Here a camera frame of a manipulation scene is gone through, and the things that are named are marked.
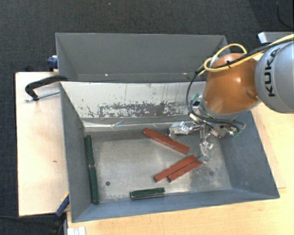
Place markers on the red-brown flat block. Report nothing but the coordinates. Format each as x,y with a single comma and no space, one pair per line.
174,168
184,171
166,141

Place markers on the dark green flat block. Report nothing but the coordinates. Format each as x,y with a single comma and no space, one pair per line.
94,185
147,193
89,151

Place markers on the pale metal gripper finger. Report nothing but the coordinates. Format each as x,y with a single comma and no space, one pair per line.
206,146
180,129

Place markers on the grey metal bin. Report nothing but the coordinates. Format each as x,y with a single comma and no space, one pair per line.
129,159

